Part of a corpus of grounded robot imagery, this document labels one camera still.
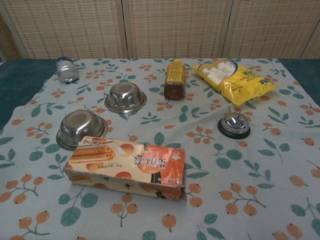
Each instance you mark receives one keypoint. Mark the chrome call bell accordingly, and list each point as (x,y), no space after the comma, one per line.
(231,123)

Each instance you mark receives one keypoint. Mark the teal table cover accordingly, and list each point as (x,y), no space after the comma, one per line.
(17,77)

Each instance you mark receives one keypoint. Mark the woven folding screen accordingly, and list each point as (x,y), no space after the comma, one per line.
(160,27)

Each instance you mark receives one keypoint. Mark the floral orange fruit tablecloth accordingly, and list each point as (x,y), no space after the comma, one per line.
(160,215)

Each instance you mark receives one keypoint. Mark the silver aluminium can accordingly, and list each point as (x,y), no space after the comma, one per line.
(65,71)

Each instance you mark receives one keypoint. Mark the yellow labelled brown drink bottle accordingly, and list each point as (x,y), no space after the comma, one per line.
(175,75)

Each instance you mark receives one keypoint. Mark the yellow marshmallow bag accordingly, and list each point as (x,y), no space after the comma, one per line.
(240,80)

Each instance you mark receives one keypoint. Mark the orange egg roll box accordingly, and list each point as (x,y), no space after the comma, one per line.
(130,166)

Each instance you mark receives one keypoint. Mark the upturned steel bowl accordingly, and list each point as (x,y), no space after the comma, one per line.
(79,128)
(124,96)

